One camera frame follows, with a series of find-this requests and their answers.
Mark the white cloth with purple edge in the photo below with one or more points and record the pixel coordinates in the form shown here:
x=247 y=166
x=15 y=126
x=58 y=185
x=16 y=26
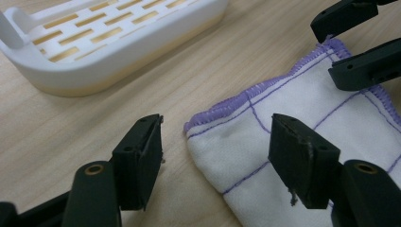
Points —
x=315 y=132

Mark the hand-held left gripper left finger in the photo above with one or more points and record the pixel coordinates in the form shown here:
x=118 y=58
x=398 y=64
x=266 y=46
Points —
x=138 y=164

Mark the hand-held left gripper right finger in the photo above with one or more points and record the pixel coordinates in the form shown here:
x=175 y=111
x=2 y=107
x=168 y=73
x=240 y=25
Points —
x=299 y=160

